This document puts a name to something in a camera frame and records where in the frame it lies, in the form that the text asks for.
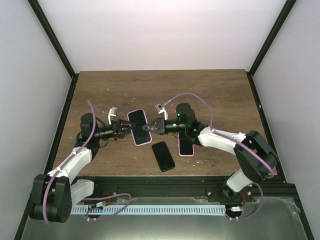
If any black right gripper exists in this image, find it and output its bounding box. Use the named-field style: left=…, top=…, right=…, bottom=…
left=143, top=117, right=187, bottom=135

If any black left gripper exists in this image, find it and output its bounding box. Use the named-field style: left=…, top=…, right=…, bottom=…
left=94, top=119, right=137, bottom=141

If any dark red smartphone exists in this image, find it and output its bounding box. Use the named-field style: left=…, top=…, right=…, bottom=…
left=128, top=110, right=152, bottom=145

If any lavender phone case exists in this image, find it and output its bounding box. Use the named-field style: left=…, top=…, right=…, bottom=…
left=126, top=108, right=153, bottom=147

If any black smartphone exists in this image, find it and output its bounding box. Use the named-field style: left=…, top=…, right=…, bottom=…
left=152, top=142, right=175, bottom=171

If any black phone case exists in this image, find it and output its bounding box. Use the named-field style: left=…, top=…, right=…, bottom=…
left=151, top=140, right=176, bottom=173

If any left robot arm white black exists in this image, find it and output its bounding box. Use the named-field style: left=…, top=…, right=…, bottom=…
left=29, top=113, right=136, bottom=223

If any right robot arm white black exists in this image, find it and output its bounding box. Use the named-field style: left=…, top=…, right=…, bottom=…
left=142, top=103, right=279, bottom=202

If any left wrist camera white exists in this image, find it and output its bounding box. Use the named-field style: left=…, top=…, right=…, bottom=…
left=107, top=107, right=118, bottom=125

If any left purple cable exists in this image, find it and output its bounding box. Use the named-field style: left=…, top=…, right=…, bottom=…
left=42, top=99, right=132, bottom=225

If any purple cable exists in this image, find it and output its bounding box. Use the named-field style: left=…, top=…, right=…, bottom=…
left=42, top=99, right=132, bottom=225
left=163, top=92, right=276, bottom=221

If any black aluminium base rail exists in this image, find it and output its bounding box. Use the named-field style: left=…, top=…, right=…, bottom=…
left=32, top=174, right=297, bottom=203

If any white slotted cable duct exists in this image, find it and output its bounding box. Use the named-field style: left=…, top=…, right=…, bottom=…
left=69, top=204, right=226, bottom=216

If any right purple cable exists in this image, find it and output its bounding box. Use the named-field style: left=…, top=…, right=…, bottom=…
left=163, top=92, right=276, bottom=221

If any left black frame post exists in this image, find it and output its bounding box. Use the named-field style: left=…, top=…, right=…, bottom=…
left=26, top=0, right=77, bottom=78

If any black frame post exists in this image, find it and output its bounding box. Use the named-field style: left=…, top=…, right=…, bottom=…
left=26, top=0, right=77, bottom=78
left=248, top=0, right=298, bottom=75

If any right black frame post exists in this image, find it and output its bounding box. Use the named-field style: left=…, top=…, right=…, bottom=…
left=248, top=0, right=298, bottom=75

